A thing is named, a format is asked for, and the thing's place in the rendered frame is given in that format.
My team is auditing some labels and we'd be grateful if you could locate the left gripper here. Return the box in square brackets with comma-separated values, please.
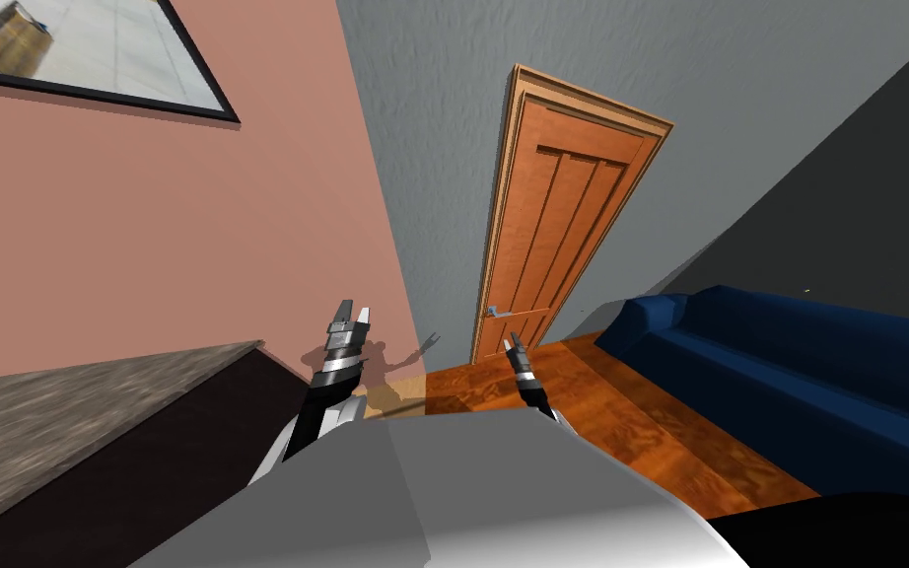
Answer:
[324, 299, 373, 355]

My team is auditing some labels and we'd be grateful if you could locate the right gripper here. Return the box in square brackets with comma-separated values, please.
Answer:
[503, 331, 534, 373]

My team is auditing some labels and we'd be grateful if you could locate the orange wooden door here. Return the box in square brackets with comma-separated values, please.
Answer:
[473, 93, 659, 365]

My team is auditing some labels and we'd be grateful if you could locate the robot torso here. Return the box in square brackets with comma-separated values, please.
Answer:
[126, 408, 749, 568]

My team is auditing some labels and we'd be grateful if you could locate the dark cabinet with grey top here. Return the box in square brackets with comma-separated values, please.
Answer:
[0, 339, 323, 568]

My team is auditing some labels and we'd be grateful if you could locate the blue sofa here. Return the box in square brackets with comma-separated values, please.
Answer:
[594, 284, 909, 506]

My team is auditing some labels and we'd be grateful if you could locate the black framed mirror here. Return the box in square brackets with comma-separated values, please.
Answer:
[0, 0, 243, 126]

